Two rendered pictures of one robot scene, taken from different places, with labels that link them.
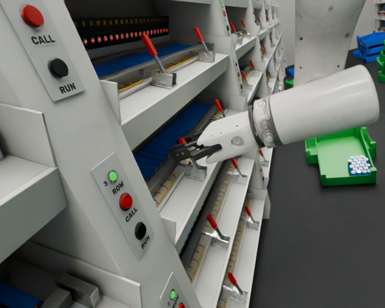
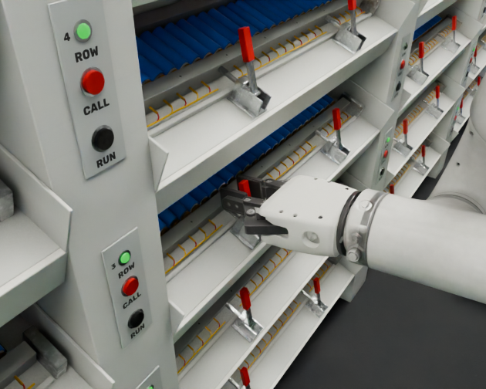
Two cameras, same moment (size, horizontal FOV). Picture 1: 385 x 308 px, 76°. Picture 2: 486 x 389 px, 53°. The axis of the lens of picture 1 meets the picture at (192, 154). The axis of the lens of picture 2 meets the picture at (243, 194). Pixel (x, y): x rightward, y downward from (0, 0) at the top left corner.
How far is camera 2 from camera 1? 0.20 m
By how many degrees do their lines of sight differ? 14
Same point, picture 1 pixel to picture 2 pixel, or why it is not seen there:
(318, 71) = (477, 183)
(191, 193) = (227, 264)
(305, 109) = (412, 249)
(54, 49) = (105, 115)
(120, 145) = (146, 218)
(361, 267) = not seen: outside the picture
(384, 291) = not seen: outside the picture
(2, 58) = (47, 140)
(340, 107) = (454, 272)
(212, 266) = (221, 357)
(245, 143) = (321, 247)
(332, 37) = not seen: outside the picture
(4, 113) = (31, 183)
